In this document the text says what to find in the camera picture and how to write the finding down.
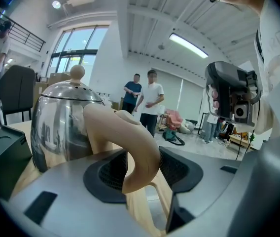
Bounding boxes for person's right hand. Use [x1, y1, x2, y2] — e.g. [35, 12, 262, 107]
[209, 85, 221, 115]

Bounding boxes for black box with round recesses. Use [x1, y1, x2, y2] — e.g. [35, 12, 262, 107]
[0, 124, 34, 202]

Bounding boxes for green bag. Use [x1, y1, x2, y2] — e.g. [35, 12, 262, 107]
[162, 128, 185, 147]

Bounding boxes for grey window blinds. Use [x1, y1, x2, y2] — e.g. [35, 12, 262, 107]
[152, 68, 205, 123]

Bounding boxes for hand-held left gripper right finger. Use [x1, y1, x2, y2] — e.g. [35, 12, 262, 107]
[158, 146, 244, 234]

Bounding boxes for steel kettle with wooden handle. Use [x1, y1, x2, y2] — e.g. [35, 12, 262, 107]
[30, 64, 162, 195]

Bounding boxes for black neck strap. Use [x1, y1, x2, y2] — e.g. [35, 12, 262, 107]
[255, 28, 265, 64]

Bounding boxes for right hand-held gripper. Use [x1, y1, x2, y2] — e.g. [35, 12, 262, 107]
[205, 60, 263, 127]

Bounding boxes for grey upholstered chair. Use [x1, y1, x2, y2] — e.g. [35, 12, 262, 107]
[0, 65, 36, 126]

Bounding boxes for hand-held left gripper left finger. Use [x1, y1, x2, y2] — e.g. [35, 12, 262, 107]
[0, 148, 161, 237]

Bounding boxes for black balcony railing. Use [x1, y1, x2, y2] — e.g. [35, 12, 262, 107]
[0, 8, 46, 53]

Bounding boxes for stack of cardboard boxes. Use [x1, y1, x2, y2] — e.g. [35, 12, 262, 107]
[32, 72, 72, 110]

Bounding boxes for person's right forearm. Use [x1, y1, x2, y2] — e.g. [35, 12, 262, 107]
[252, 95, 280, 136]

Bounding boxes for long ceiling light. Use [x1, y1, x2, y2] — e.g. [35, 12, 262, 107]
[168, 32, 209, 59]

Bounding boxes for pink armchair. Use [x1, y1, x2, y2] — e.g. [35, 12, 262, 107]
[165, 108, 184, 131]

